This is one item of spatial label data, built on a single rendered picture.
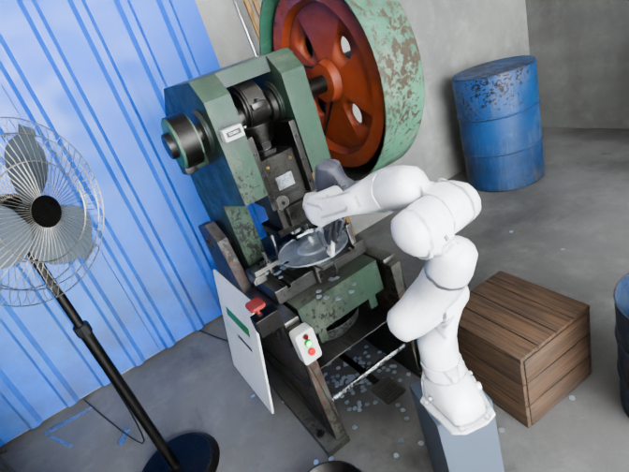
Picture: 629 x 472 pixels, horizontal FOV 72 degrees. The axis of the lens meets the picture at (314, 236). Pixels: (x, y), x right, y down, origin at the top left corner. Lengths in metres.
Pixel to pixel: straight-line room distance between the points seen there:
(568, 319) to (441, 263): 0.92
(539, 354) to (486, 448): 0.40
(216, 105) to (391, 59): 0.58
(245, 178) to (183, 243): 1.37
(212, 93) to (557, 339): 1.47
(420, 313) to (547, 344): 0.73
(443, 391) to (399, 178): 0.65
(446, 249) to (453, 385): 0.49
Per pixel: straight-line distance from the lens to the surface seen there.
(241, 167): 1.53
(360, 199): 1.09
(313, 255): 1.66
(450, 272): 1.00
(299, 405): 2.17
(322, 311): 1.70
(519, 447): 1.90
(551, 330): 1.80
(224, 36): 2.90
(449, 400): 1.34
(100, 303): 2.84
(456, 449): 1.50
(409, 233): 0.92
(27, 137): 1.61
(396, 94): 1.51
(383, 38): 1.50
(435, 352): 1.28
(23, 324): 2.89
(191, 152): 1.51
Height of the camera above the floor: 1.54
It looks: 25 degrees down
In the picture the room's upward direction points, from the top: 19 degrees counter-clockwise
